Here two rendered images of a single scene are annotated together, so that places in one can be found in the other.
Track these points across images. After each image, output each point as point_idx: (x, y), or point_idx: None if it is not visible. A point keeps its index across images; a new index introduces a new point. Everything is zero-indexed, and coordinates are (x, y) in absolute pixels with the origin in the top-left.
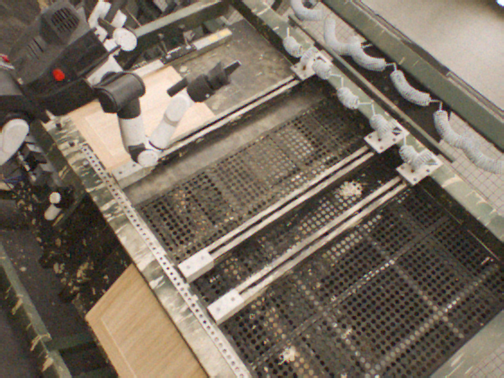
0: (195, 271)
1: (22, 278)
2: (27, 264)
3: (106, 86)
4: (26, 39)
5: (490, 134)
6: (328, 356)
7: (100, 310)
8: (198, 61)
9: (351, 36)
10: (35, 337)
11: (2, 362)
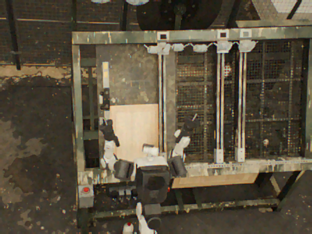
0: (223, 157)
1: (127, 202)
2: (118, 197)
3: (180, 173)
4: (146, 195)
5: None
6: (273, 127)
7: (177, 182)
8: (113, 89)
9: None
10: (175, 211)
11: (173, 225)
